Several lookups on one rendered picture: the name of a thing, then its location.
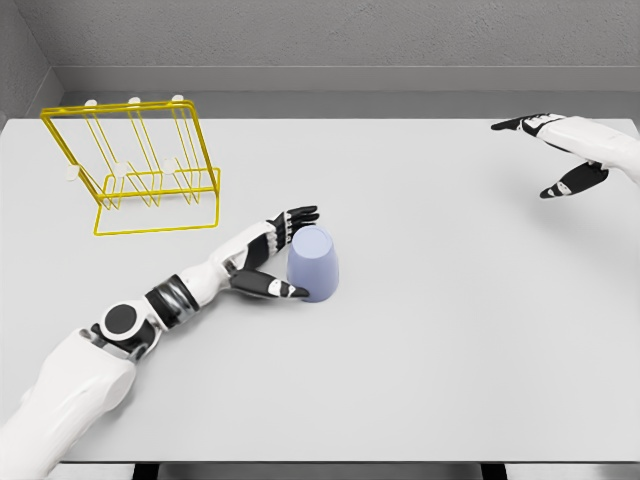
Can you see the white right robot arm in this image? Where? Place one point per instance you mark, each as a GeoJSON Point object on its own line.
{"type": "Point", "coordinates": [631, 155]}

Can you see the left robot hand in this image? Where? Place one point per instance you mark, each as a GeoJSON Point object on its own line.
{"type": "Point", "coordinates": [252, 250]}

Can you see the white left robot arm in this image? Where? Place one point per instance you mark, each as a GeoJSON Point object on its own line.
{"type": "Point", "coordinates": [95, 365]}

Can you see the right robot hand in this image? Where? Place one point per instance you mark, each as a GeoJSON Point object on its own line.
{"type": "Point", "coordinates": [567, 135]}

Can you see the lavender plastic cup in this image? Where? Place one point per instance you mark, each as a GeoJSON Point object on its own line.
{"type": "Point", "coordinates": [315, 267]}

